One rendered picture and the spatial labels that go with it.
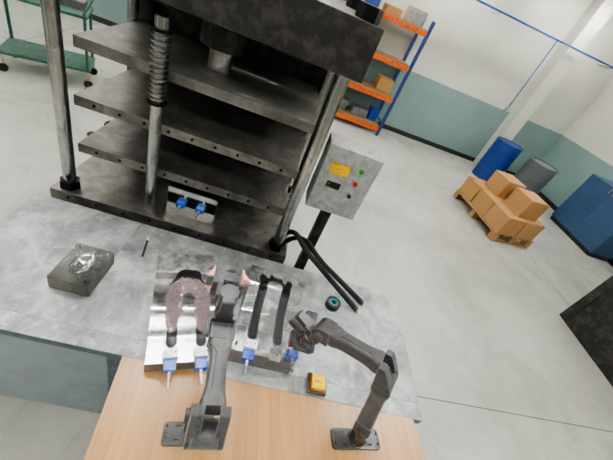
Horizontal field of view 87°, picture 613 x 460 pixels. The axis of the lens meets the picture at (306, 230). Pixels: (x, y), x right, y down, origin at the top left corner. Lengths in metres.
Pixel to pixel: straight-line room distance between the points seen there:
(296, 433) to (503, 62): 8.08
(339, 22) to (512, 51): 7.35
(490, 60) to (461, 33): 0.90
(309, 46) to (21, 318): 1.46
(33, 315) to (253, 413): 0.88
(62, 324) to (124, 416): 0.43
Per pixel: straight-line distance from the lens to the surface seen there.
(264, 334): 1.43
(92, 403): 2.06
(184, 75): 1.69
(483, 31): 8.24
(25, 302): 1.62
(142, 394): 1.37
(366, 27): 1.42
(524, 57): 8.77
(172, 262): 1.56
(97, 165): 2.34
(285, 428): 1.40
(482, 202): 5.96
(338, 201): 1.85
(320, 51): 1.42
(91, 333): 1.49
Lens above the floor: 2.06
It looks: 36 degrees down
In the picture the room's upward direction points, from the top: 25 degrees clockwise
